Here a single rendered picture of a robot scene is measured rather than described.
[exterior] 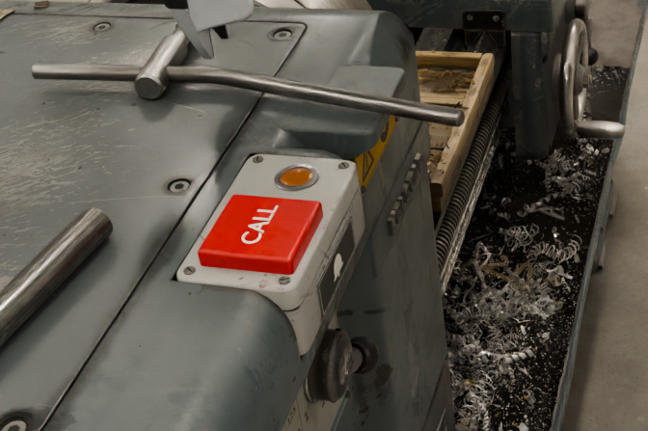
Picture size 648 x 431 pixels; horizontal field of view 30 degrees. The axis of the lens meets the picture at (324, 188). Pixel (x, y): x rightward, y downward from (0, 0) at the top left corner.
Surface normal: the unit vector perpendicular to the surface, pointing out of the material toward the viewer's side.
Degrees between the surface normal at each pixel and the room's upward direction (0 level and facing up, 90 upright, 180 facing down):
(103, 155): 0
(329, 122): 0
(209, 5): 87
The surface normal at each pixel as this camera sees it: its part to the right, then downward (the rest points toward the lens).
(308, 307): 0.95, 0.07
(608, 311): -0.13, -0.81
